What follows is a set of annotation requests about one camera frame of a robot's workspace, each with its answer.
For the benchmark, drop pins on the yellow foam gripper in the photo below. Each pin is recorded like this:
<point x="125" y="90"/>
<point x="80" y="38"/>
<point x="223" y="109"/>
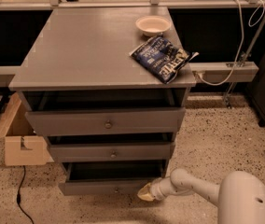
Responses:
<point x="160" y="189"/>

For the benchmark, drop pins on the grey bottom drawer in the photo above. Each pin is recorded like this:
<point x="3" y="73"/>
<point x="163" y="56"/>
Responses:
<point x="109" y="177"/>

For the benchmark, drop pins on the grey drawer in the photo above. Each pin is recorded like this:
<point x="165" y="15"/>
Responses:
<point x="112" y="152"/>
<point x="109" y="177"/>
<point x="95" y="122"/>

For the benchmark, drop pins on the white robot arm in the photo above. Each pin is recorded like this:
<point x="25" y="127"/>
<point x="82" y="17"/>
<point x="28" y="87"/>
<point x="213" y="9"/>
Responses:
<point x="239" y="198"/>

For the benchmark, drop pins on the grey top drawer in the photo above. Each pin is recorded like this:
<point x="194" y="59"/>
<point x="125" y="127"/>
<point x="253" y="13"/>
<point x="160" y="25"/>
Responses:
<point x="95" y="122"/>

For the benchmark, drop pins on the grey middle drawer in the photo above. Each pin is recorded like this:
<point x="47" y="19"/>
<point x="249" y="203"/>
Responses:
<point x="112" y="152"/>

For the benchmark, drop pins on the grey wooden drawer cabinet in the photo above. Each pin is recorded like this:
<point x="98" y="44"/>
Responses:
<point x="81" y="61"/>

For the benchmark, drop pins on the thin metal pole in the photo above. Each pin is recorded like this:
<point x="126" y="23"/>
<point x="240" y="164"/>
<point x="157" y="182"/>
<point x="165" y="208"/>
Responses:
<point x="239" y="61"/>

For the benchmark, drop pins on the cardboard box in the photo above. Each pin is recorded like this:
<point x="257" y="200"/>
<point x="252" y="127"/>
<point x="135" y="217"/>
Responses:
<point x="21" y="145"/>

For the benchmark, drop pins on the blue chip bag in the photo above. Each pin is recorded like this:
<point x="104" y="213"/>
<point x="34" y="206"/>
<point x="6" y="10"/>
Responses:
<point x="161" y="58"/>

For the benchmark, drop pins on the white paper bowl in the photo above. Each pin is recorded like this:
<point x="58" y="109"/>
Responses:
<point x="153" y="25"/>

